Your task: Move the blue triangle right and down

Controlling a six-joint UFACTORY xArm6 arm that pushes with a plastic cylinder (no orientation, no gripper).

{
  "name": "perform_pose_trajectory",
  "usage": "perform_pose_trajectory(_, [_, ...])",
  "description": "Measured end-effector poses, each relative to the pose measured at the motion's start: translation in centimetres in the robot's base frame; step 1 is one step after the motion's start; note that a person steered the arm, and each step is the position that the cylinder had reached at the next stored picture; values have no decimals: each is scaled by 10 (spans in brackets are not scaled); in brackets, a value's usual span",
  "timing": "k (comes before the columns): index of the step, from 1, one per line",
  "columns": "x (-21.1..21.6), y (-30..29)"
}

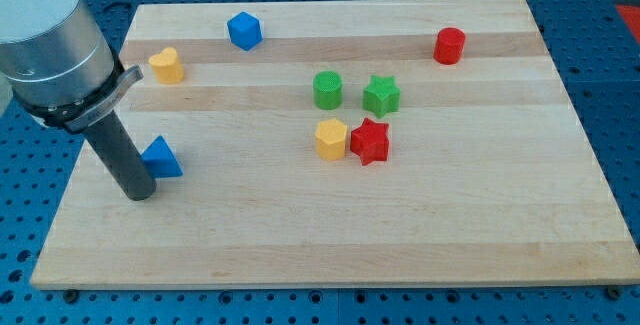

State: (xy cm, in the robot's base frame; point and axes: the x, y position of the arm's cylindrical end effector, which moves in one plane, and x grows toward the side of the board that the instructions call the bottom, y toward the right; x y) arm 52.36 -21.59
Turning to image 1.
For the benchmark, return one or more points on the yellow heart block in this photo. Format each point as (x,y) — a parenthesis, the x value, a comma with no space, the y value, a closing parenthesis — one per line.
(166,66)

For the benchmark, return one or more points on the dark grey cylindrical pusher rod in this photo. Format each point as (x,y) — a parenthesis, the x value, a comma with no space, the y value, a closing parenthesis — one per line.
(113,145)

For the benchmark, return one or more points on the green cylinder block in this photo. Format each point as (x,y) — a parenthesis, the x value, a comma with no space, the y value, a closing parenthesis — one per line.
(327,90)

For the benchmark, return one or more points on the blue triangle block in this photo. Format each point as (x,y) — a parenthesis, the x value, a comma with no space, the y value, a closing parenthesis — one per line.
(160,160)

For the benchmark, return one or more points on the yellow hexagon block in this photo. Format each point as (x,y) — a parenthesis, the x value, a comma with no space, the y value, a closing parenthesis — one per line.
(330,139)

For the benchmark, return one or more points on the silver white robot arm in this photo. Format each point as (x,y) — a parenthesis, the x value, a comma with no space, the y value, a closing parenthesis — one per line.
(59,64)

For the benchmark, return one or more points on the red star block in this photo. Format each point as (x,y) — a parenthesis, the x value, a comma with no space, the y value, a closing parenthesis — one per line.
(370,141)

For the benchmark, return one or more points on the red cylinder block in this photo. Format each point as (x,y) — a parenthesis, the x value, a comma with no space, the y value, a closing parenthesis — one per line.
(449,46)

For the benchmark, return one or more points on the green star block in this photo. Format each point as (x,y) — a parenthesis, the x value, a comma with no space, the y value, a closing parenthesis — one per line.
(381,96)

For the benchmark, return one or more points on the light wooden board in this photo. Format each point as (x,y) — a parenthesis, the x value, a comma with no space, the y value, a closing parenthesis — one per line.
(490,180)

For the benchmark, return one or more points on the blue cube block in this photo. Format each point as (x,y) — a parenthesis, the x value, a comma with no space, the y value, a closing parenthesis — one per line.
(244,31)

